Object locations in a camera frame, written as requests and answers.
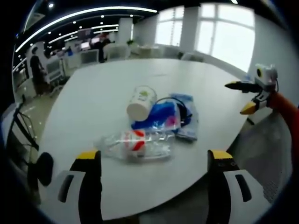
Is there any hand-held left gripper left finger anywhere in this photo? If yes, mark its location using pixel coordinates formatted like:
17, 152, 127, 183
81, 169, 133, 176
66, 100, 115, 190
51, 150, 103, 224

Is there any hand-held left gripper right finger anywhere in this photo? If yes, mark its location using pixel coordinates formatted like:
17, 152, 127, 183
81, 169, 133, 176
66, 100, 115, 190
205, 149, 263, 224

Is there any light blue tissue packet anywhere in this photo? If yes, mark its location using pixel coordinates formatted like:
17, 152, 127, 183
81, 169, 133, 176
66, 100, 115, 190
168, 92, 199, 142

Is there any clear plastic bottle red label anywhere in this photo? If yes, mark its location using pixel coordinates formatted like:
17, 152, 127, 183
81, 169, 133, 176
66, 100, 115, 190
93, 129, 175, 164

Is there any black cable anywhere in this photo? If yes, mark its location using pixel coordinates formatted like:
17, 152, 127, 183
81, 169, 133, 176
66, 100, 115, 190
155, 96, 192, 128

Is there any blue plastic package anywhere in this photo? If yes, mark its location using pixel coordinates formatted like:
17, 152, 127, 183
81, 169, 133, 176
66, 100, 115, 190
130, 99, 182, 135

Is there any white paper cup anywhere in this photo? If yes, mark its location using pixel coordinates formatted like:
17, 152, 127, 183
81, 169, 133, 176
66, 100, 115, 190
126, 85, 157, 122

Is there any grey mesh chair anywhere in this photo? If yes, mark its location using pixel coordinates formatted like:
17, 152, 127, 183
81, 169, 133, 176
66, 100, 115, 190
228, 112, 292, 203

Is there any black office chair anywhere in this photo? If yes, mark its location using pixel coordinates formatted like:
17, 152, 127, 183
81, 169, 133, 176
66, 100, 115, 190
4, 100, 54, 206

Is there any white table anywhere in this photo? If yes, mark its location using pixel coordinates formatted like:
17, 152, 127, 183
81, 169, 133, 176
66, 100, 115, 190
38, 57, 257, 221

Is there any white cart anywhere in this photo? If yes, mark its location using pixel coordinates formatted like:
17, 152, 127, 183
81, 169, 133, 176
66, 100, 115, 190
45, 57, 71, 92

